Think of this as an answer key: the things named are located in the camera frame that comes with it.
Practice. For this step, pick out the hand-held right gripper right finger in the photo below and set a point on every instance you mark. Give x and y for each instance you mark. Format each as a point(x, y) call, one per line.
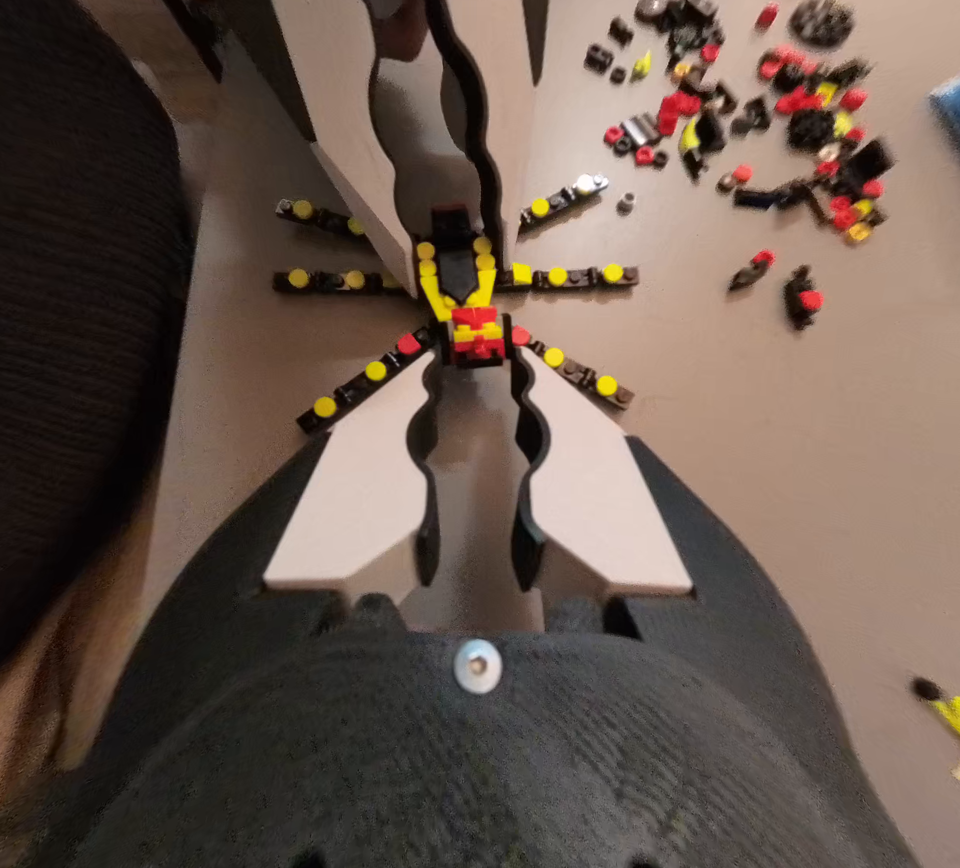
point(600, 508)

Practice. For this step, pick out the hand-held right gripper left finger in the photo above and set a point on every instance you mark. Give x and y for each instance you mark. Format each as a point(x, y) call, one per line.
point(352, 508)

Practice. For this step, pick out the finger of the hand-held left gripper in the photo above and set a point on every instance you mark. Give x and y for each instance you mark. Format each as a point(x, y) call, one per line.
point(502, 21)
point(330, 81)

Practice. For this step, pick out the red yellow lego spider head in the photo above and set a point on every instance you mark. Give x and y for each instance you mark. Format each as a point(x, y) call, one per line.
point(476, 336)

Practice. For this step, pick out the yellow black lego spider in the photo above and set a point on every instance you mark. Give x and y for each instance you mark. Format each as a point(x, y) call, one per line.
point(457, 268)

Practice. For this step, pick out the grey round lego stud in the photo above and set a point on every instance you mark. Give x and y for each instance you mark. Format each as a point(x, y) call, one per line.
point(626, 203)

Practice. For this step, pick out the black red lego claw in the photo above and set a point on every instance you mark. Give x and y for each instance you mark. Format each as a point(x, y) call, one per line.
point(750, 272)

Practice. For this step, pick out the black red lego clip assembly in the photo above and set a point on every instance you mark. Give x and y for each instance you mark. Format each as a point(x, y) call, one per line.
point(802, 298)

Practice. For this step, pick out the pile of loose lego pieces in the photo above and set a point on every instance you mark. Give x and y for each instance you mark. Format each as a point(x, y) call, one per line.
point(810, 126)

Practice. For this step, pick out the person's left hand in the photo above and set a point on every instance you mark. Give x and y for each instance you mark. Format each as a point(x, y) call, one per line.
point(409, 36)

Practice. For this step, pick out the tan trousers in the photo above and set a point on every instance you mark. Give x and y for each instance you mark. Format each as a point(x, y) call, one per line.
point(45, 695)

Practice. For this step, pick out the white blue instruction booklet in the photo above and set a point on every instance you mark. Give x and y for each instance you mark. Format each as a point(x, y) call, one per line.
point(949, 111)

